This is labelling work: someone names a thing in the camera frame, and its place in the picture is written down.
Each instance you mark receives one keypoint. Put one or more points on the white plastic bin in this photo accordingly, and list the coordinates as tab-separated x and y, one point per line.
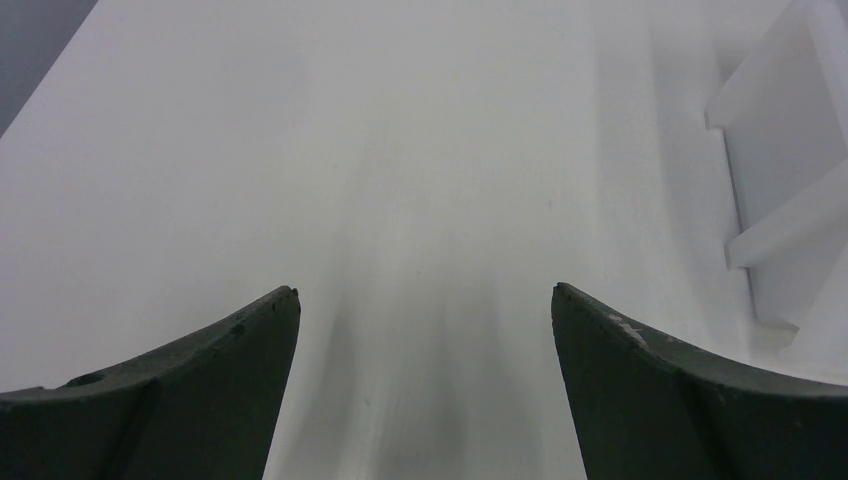
783	114

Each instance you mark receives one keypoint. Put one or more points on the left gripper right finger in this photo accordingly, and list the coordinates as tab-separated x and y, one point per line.
647	405

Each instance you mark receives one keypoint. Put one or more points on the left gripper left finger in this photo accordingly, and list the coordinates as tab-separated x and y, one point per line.
204	406

